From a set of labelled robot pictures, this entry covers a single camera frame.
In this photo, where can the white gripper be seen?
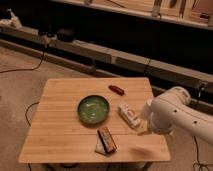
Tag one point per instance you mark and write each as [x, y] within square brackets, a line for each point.
[145, 117]

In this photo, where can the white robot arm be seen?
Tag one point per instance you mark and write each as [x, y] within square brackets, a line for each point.
[172, 108]

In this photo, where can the green ceramic bowl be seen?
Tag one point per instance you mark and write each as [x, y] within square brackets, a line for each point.
[93, 109]

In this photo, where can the white toothpaste tube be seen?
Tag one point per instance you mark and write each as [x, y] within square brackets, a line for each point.
[128, 115]

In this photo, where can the small red bar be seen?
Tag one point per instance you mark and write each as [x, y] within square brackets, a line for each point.
[117, 90]

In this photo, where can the white paper packet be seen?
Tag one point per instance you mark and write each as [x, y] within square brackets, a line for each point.
[100, 149]

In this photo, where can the wooden table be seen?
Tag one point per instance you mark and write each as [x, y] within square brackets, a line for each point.
[77, 121]

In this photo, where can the black box on ledge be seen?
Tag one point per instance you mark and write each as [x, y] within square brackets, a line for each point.
[65, 35]

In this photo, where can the white object on ledge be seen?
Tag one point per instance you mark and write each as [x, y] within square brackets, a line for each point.
[13, 21]

